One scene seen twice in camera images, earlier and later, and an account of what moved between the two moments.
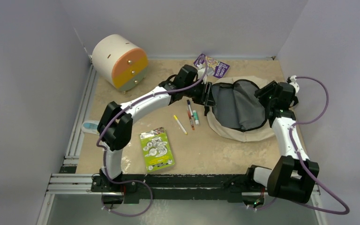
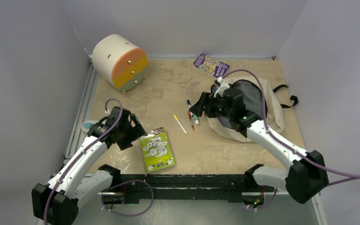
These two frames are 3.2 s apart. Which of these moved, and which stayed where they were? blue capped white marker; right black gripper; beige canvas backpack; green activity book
Moved: right black gripper
Stayed: beige canvas backpack; green activity book; blue capped white marker
